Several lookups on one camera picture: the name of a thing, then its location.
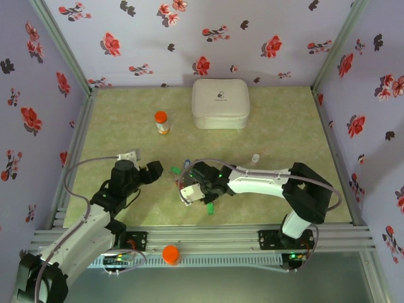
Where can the keyring bunch with coloured tags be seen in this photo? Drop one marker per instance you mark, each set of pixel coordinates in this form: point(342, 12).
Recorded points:
point(175, 170)

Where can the green and black key tags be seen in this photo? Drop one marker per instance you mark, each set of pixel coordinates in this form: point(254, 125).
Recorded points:
point(210, 210)

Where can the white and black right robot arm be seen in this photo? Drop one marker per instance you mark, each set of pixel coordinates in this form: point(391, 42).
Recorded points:
point(259, 183)

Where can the orange capped pill bottle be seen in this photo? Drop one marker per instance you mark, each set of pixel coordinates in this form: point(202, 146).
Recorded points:
point(162, 124)

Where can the small clear vial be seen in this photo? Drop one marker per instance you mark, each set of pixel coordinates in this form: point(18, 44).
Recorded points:
point(255, 158)

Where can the small circuit board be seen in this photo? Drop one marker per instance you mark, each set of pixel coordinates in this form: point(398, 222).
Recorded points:
point(296, 256)
point(118, 260)

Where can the orange plastic cylinder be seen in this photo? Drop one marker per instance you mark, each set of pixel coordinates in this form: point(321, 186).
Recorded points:
point(170, 254)

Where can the white zipped medicine pouch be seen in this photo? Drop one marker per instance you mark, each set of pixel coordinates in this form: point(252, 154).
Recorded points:
point(221, 104)

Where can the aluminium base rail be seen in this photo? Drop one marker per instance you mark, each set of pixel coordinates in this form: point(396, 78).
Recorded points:
point(205, 238)

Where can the aluminium frame side rail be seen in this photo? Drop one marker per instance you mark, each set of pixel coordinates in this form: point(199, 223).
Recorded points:
point(333, 142)
point(79, 142)

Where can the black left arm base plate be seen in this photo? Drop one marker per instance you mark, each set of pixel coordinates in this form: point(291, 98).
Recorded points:
point(140, 240)

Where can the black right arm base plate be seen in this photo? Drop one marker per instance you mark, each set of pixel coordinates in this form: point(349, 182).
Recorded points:
point(268, 240)

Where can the aluminium frame post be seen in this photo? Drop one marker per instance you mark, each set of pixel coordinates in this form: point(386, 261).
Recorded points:
point(64, 47)
point(338, 47)

